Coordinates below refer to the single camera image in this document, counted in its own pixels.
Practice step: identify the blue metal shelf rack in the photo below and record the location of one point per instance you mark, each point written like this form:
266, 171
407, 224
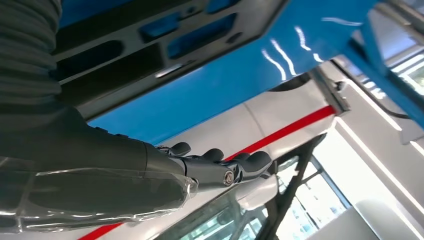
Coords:
232, 82

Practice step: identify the white car with red stripe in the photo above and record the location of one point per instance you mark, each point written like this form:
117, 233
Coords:
281, 109

